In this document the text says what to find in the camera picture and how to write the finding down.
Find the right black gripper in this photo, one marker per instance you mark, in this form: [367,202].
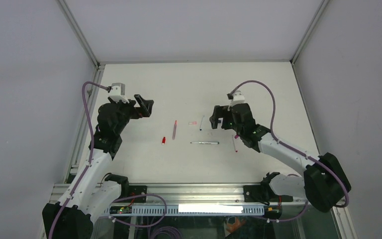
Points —
[220,112]

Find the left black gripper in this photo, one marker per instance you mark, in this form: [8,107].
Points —
[144,104]

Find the pink highlighter pen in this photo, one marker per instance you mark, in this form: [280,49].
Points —
[174,130]

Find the white pen with magenta cap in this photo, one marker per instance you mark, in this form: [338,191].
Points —
[206,142]

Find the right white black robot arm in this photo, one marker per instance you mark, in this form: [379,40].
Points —
[321,180]

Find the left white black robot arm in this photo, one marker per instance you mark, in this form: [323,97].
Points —
[75,213]

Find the white blue-tip pen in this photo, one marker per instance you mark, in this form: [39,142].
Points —
[201,122]

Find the white red-tip pen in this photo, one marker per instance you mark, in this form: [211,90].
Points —
[234,143]

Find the orange object under table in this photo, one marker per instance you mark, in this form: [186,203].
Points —
[234,223]

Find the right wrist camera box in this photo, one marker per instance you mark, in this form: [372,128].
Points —
[236,98]

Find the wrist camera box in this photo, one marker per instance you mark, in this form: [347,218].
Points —
[117,93]
[236,98]

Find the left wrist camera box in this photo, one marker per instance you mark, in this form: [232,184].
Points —
[117,93]

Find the aluminium mounting rail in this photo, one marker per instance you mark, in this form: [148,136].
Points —
[189,193]

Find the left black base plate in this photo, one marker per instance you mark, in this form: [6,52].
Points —
[137,190]

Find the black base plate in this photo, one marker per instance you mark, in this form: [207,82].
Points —
[137,190]
[256,193]

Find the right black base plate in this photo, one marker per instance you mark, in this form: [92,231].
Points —
[256,193]

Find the white slotted cable duct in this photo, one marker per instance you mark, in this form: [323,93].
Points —
[187,210]

